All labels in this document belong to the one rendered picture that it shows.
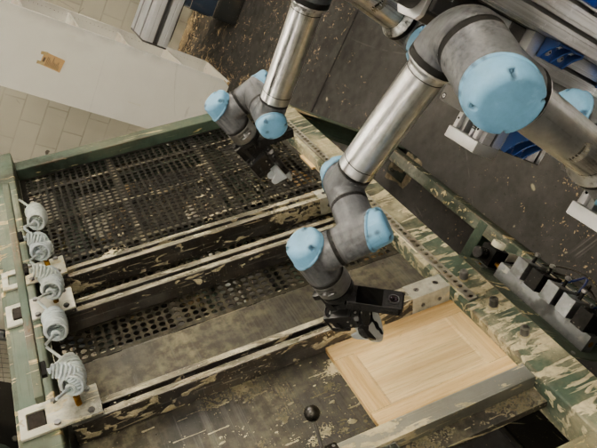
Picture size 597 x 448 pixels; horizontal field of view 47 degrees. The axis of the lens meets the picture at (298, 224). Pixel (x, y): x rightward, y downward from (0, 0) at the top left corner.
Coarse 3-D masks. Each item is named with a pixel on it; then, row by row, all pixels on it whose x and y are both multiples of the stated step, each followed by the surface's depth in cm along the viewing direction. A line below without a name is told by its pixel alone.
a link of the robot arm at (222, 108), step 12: (216, 96) 180; (228, 96) 180; (204, 108) 182; (216, 108) 179; (228, 108) 180; (240, 108) 180; (216, 120) 182; (228, 120) 181; (240, 120) 183; (228, 132) 185
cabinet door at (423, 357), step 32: (416, 320) 192; (448, 320) 191; (352, 352) 183; (384, 352) 183; (416, 352) 182; (448, 352) 181; (480, 352) 180; (352, 384) 174; (384, 384) 174; (416, 384) 173; (448, 384) 171; (384, 416) 165
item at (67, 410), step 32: (416, 288) 195; (448, 288) 195; (320, 320) 187; (256, 352) 179; (288, 352) 181; (320, 352) 186; (160, 384) 173; (192, 384) 173; (224, 384) 177; (64, 416) 162; (96, 416) 165; (128, 416) 169
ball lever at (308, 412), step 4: (312, 404) 152; (308, 408) 151; (312, 408) 151; (316, 408) 151; (304, 412) 152; (308, 412) 151; (312, 412) 150; (316, 412) 151; (320, 412) 152; (304, 416) 152; (308, 416) 150; (312, 416) 150; (316, 416) 151; (308, 420) 151; (312, 420) 151; (316, 424) 152; (316, 428) 152; (316, 432) 152; (316, 436) 153; (320, 436) 152; (320, 440) 152; (320, 444) 152
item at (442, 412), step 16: (512, 368) 171; (480, 384) 168; (496, 384) 167; (512, 384) 167; (528, 384) 169; (448, 400) 165; (464, 400) 164; (480, 400) 164; (496, 400) 166; (400, 416) 162; (416, 416) 161; (432, 416) 161; (448, 416) 161; (464, 416) 164; (368, 432) 159; (384, 432) 158; (400, 432) 158; (416, 432) 159; (432, 432) 162
